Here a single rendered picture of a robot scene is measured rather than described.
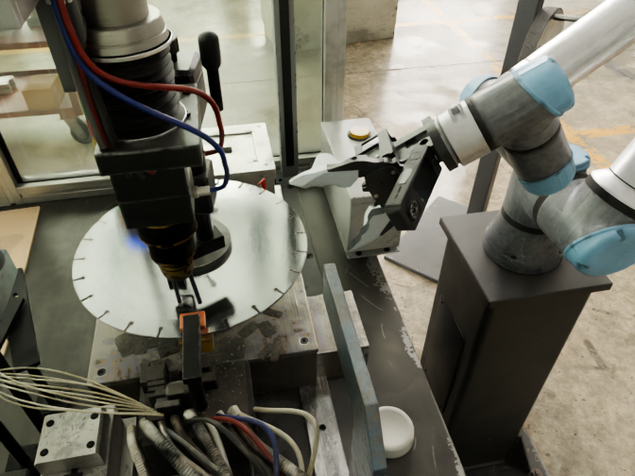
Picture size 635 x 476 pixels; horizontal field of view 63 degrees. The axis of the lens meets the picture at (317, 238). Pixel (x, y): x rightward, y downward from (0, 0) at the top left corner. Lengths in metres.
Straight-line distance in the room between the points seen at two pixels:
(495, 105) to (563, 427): 1.30
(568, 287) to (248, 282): 0.62
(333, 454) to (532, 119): 0.51
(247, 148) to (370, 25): 3.09
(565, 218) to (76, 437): 0.75
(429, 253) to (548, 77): 1.53
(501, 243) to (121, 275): 0.68
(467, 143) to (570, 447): 1.26
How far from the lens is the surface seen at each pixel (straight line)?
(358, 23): 4.05
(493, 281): 1.03
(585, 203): 0.89
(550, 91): 0.68
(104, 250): 0.80
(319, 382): 0.83
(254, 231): 0.78
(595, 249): 0.87
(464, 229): 1.13
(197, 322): 0.63
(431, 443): 0.81
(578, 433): 1.82
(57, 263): 1.13
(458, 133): 0.67
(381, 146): 0.71
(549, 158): 0.74
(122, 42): 0.41
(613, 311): 2.20
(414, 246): 2.16
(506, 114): 0.67
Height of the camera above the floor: 1.46
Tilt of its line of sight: 42 degrees down
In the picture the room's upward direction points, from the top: straight up
